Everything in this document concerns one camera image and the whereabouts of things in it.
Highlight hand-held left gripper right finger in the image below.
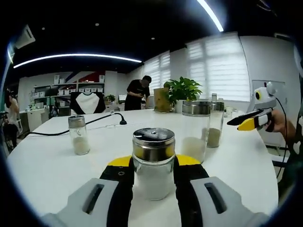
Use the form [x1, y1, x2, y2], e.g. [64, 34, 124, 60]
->
[174, 153, 270, 227]

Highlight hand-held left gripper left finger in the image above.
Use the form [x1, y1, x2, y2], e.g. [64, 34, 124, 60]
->
[41, 155, 137, 227]

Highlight tall brown-filled seasoning bottle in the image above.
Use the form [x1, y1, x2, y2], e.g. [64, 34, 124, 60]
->
[206, 101, 225, 149]

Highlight tall cream-filled seasoning bottle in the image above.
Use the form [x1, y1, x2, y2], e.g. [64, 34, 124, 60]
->
[181, 100, 211, 164]

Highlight small white-filled seasoning bottle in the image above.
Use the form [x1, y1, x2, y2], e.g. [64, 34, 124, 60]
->
[132, 127, 176, 201]

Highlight small beige-filled seasoning bottle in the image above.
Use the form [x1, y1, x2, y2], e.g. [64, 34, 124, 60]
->
[68, 115, 91, 156]

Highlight person's right hand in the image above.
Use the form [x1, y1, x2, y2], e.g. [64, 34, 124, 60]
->
[269, 111, 290, 134]

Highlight white window blinds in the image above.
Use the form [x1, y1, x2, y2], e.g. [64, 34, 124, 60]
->
[186, 34, 250, 101]
[143, 51, 171, 83]

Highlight green patterned shirt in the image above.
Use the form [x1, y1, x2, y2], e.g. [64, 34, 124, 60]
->
[276, 78, 303, 209]

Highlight green potted plant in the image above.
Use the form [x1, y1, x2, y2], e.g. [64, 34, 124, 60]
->
[163, 76, 203, 113]

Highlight brown paper bag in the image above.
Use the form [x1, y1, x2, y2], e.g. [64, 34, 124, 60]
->
[153, 87, 171, 112]

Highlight long ceiling light strip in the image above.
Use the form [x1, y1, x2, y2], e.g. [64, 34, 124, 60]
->
[197, 0, 224, 33]

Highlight chair with black-white shirt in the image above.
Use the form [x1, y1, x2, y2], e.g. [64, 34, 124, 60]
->
[70, 91, 107, 115]

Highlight shelving with white bins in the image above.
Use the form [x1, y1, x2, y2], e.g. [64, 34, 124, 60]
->
[28, 74, 106, 100]

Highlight curved ceiling light strip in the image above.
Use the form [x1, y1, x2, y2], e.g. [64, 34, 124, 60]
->
[13, 53, 143, 69]

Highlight ceiling air conditioner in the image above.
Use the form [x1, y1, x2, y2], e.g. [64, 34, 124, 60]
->
[14, 25, 36, 49]

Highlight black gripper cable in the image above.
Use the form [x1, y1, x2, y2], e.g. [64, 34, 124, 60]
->
[274, 96, 291, 164]

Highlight black power cable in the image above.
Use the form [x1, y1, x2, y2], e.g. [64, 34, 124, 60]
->
[27, 113, 128, 137]

